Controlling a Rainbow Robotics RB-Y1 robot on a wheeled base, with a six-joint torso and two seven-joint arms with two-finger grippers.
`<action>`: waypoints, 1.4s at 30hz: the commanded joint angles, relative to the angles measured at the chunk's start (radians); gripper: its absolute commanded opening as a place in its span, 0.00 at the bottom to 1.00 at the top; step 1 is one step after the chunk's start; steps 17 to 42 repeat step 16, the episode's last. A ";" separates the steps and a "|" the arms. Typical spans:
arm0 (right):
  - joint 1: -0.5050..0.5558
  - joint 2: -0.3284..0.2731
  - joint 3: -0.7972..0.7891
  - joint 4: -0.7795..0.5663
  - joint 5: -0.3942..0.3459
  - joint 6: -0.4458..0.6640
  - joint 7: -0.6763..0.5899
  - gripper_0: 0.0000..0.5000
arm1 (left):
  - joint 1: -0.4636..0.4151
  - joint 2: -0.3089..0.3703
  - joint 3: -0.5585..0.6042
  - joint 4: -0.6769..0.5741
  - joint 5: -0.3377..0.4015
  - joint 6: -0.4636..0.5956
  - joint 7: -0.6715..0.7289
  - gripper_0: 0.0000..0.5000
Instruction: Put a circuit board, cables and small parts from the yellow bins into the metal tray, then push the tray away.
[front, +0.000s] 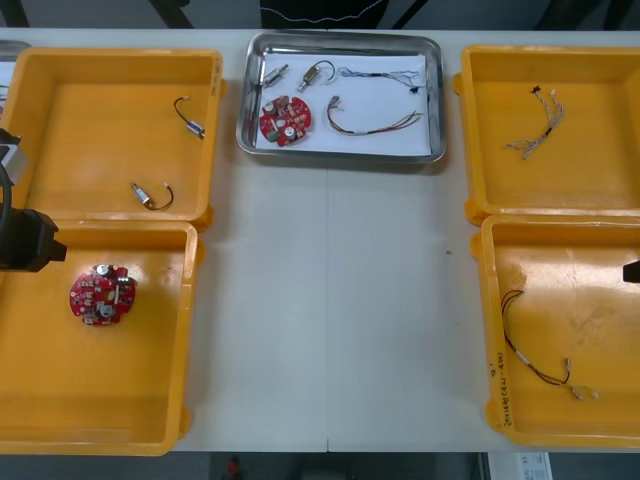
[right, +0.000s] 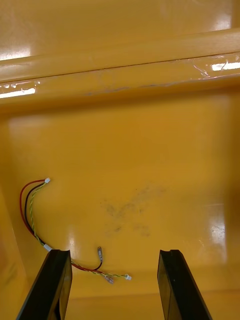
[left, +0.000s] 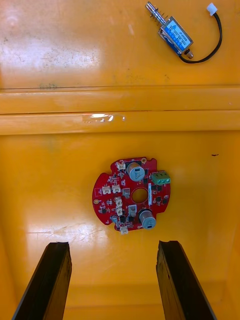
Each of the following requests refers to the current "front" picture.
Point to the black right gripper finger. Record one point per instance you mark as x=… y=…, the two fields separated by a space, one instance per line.
x=632 y=271

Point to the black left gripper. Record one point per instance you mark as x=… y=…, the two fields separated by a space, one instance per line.
x=22 y=242

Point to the small metal solenoid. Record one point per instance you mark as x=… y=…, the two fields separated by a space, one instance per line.
x=141 y=196
x=273 y=76
x=311 y=77
x=194 y=127

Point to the steel tray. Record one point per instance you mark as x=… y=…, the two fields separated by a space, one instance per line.
x=345 y=42
x=12 y=46

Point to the round red circuit board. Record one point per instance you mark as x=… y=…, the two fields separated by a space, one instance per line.
x=95 y=300
x=287 y=121

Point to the yellow-orange plastic bin with handwriting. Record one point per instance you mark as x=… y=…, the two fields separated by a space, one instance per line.
x=565 y=320

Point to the white printed box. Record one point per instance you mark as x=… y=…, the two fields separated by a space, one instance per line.
x=535 y=465

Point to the white sheet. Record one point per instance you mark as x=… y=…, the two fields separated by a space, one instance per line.
x=380 y=142

